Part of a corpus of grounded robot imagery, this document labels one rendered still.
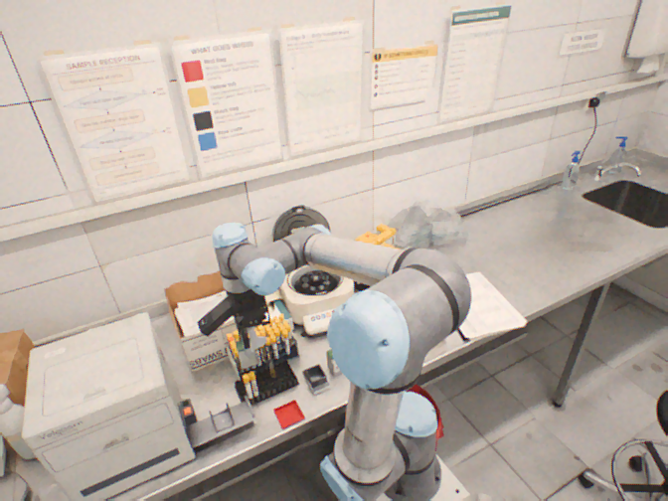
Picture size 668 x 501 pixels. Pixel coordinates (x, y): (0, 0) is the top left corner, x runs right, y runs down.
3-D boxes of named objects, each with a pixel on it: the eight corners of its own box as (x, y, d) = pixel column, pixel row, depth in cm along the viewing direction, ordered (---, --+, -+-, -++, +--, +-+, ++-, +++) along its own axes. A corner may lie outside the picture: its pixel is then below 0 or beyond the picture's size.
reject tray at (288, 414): (282, 429, 116) (281, 427, 116) (273, 411, 121) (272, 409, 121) (305, 418, 119) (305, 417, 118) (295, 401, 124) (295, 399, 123)
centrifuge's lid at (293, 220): (269, 213, 149) (264, 206, 156) (279, 275, 161) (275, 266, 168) (328, 202, 155) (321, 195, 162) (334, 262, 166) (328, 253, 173)
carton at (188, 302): (190, 374, 133) (178, 339, 125) (173, 319, 155) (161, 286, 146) (264, 345, 142) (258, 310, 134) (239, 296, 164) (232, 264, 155)
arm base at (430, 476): (453, 492, 96) (456, 465, 91) (391, 515, 93) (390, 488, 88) (423, 437, 109) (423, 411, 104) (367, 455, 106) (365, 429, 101)
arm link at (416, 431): (447, 447, 95) (450, 406, 88) (406, 487, 88) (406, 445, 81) (406, 416, 103) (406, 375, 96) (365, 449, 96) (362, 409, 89)
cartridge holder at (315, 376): (313, 395, 125) (312, 387, 123) (302, 374, 132) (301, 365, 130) (330, 388, 127) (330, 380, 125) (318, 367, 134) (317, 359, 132)
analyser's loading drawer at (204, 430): (180, 457, 109) (174, 445, 106) (175, 436, 113) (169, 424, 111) (256, 422, 116) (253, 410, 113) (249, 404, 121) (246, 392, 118)
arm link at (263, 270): (299, 250, 87) (269, 231, 94) (250, 273, 81) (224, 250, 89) (302, 281, 92) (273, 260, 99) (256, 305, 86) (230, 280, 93)
